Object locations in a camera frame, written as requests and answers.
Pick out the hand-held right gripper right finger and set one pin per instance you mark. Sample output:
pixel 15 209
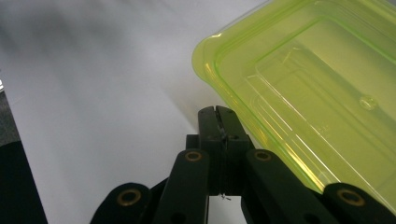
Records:
pixel 233 146

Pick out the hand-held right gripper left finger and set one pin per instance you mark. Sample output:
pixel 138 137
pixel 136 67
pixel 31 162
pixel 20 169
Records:
pixel 211 140

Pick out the translucent green plastic container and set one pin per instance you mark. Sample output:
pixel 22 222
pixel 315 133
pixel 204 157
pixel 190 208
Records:
pixel 311 87

